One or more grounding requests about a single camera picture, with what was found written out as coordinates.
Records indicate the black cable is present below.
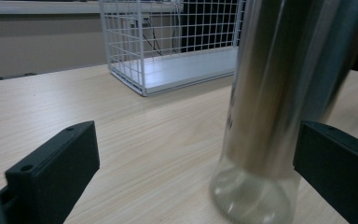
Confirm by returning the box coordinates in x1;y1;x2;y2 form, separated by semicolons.
143;17;179;58

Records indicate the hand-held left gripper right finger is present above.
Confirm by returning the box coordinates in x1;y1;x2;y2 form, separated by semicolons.
293;120;358;224

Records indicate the steel bottle with clear base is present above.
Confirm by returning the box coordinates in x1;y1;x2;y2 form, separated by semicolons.
210;0;358;224

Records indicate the white wire mesh shelf rack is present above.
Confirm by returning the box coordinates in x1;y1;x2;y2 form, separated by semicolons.
98;0;246;97

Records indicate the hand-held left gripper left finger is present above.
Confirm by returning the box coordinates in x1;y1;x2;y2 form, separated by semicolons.
5;120;101;224

